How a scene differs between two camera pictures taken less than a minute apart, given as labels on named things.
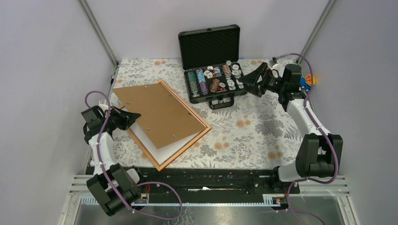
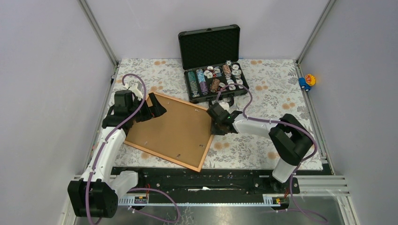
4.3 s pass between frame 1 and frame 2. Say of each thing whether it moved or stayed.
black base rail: stayed
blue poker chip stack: stayed
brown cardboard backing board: moved
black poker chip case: stayed
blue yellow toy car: stayed
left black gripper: moved
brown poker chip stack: stayed
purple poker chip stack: stayed
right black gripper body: moved
